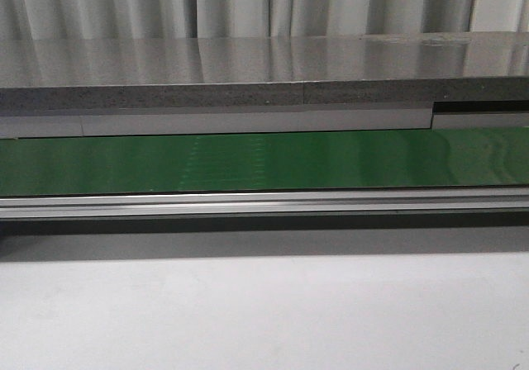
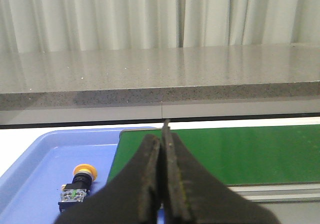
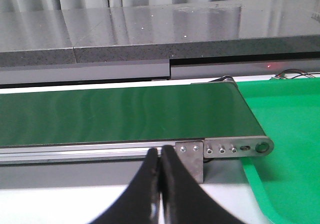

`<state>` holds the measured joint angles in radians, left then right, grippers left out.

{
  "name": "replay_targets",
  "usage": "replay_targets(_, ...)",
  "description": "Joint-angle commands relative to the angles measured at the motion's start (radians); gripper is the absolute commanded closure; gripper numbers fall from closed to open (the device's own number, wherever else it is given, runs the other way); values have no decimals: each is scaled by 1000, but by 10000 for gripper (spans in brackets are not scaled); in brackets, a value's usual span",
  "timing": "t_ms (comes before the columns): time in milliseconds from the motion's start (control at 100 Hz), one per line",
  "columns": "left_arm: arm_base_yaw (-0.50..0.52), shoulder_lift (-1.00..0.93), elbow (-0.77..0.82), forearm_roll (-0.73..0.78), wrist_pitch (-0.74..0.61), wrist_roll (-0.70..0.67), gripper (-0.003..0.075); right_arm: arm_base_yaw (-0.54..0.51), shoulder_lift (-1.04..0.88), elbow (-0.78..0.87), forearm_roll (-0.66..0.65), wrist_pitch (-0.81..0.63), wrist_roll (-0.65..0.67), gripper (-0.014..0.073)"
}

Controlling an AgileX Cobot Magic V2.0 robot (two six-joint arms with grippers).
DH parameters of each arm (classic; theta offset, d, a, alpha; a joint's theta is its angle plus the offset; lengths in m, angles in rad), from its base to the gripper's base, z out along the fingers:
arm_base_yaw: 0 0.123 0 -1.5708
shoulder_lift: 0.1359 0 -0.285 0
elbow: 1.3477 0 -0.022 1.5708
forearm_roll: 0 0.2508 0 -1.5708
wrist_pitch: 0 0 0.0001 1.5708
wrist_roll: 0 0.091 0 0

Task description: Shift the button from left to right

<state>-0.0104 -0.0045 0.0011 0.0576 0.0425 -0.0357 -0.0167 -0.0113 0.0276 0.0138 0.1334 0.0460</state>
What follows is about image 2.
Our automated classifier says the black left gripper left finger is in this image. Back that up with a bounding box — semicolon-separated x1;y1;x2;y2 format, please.
55;134;161;224

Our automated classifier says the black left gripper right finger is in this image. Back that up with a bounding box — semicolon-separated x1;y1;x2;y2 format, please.
161;120;280;224

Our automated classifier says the yellow mushroom push button switch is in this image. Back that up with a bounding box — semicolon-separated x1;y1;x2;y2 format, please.
58;163;98;212

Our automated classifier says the green conveyor belt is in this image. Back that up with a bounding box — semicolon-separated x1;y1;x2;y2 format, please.
106;124;320;187

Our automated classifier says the blue plastic tray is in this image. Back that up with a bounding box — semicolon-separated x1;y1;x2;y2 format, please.
0;127;160;224

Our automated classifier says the grey stone counter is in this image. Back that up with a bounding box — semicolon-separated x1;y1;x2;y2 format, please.
0;43;320;125

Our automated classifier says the white curtain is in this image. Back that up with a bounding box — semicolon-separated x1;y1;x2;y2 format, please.
0;0;320;53

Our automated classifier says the aluminium conveyor frame rail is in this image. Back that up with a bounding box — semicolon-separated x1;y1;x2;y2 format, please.
227;182;320;203

